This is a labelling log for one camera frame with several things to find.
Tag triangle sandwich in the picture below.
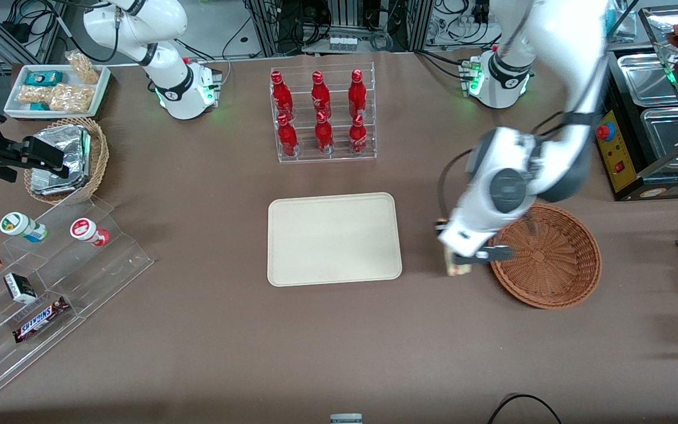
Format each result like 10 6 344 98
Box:
436 219 473 278

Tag small tan wicker basket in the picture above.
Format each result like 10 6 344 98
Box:
24 117 110 206

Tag white rectangular snack tray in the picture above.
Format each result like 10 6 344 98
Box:
4 64 112 121

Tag round brown wicker basket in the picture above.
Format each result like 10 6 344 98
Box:
488 203 603 310

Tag beige rectangular tray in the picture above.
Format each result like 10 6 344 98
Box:
267 192 403 287

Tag silver foil wrapped packets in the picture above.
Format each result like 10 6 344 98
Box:
29 124 92 197

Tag clear bag of puffed snacks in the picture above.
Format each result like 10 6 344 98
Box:
18 85 57 106
65 50 100 85
49 84 94 113

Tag green lid yoghurt bottle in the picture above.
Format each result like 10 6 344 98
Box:
0 212 48 243

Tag red lid yoghurt bottle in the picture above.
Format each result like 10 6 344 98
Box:
70 218 111 247

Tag teal snack box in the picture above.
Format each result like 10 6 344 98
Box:
24 71 64 88

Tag clear acrylic stepped display stand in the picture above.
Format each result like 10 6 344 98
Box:
0 194 155 401

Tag small black white box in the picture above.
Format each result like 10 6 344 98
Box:
4 272 38 305

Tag red cola bottle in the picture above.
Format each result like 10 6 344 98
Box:
271 71 295 122
277 113 300 158
348 114 369 156
314 111 335 155
311 71 333 118
348 69 368 117

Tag clear acrylic bottle rack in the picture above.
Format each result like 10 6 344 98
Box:
269 62 378 165

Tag Snickers chocolate bar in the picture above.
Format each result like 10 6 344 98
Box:
12 296 71 344

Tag stainless steel pan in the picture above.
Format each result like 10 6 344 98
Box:
617 53 678 108
640 107 678 172

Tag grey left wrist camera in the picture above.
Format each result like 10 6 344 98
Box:
474 246 515 263

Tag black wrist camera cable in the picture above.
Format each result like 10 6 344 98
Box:
437 147 476 223

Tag black cable loop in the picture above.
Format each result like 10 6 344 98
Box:
487 393 564 424

